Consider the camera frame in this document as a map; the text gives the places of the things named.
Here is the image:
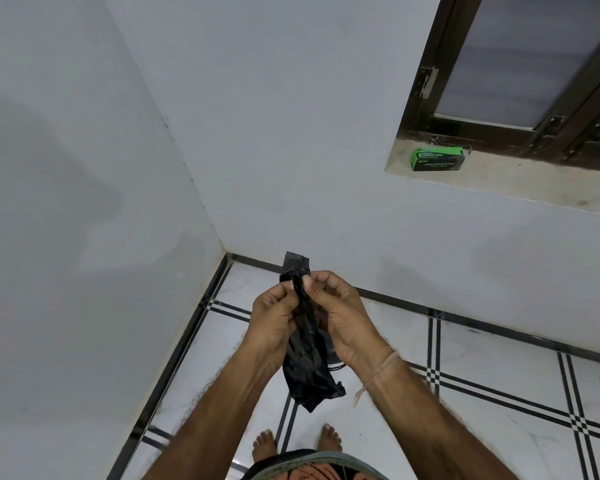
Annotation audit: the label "black plastic garbage bag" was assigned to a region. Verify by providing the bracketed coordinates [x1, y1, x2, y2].
[279, 251, 347, 413]

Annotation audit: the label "dark wooden window frame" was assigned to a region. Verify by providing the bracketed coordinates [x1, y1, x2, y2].
[398, 0, 600, 169]

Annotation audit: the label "metal window latch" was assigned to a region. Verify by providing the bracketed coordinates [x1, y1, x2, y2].
[419, 66, 440, 100]

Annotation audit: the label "green garbage bag box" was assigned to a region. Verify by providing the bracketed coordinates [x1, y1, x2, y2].
[410, 145, 473, 173]

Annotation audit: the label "person's left foot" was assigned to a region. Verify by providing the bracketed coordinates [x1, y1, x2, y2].
[252, 429, 280, 464]

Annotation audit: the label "person's right foot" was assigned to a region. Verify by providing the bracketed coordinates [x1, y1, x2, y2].
[317, 423, 344, 453]

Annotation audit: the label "beige thread wrist band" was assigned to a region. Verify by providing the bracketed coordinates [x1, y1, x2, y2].
[353, 348, 401, 409]

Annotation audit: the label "person's foot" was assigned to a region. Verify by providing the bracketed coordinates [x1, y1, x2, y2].
[252, 429, 280, 464]
[317, 423, 344, 453]

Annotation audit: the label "person's left forearm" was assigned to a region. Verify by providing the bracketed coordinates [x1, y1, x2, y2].
[139, 347, 286, 480]

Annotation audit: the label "stone window sill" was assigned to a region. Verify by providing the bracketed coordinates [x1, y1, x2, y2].
[384, 137, 600, 218]

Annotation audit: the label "person's right forearm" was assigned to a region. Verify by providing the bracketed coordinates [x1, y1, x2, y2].
[352, 352, 522, 480]

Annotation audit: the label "person's left hand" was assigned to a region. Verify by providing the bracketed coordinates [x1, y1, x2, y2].
[245, 281, 301, 378]

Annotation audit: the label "patterned shorts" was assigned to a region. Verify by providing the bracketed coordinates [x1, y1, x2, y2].
[240, 448, 392, 480]

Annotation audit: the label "person's right hand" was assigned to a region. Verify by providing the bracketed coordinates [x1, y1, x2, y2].
[302, 270, 397, 381]

